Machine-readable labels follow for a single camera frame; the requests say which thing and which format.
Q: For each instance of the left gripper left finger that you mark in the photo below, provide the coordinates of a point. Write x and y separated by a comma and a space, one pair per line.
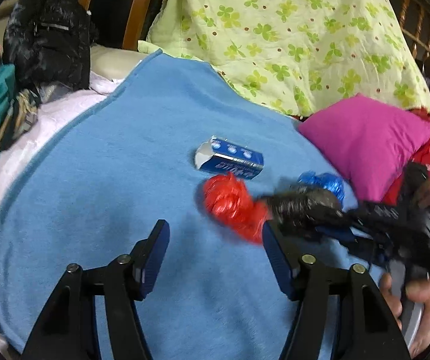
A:
128, 279

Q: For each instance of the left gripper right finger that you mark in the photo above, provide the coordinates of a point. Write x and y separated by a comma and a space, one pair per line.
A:
302, 278

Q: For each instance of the black plastic bag ball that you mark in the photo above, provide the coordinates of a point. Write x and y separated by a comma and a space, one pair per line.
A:
292, 210

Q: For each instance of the blue plastic bag ball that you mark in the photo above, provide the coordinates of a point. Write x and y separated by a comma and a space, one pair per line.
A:
329, 181

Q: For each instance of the red plastic bag ball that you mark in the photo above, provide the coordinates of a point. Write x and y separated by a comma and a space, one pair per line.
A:
227, 200

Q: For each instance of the blue cardboard box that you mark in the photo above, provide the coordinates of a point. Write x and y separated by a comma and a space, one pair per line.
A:
219, 156

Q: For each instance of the magenta pillow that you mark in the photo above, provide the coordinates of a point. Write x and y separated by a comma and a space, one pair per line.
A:
367, 141

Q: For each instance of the blue fleece blanket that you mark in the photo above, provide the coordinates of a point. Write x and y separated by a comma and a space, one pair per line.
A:
216, 296

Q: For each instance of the white bed sheet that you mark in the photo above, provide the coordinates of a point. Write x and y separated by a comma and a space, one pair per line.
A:
42, 127

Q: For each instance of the green clover quilt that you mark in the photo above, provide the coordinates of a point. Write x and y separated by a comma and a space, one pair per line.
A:
295, 56

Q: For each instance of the black puffer jacket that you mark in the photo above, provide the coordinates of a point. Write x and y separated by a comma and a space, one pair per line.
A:
48, 41

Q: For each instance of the wooden curved cabinet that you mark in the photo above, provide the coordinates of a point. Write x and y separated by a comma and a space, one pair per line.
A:
120, 24

